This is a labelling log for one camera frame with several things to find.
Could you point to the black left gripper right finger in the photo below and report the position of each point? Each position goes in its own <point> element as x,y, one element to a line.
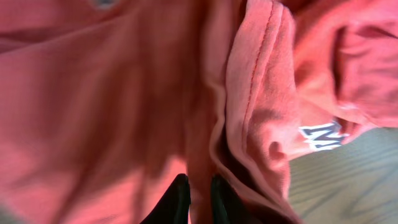
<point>227,207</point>

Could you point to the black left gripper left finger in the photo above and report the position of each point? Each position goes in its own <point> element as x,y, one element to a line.
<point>173,206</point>

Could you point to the red printed t-shirt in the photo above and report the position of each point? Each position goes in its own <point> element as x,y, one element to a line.
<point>104,103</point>

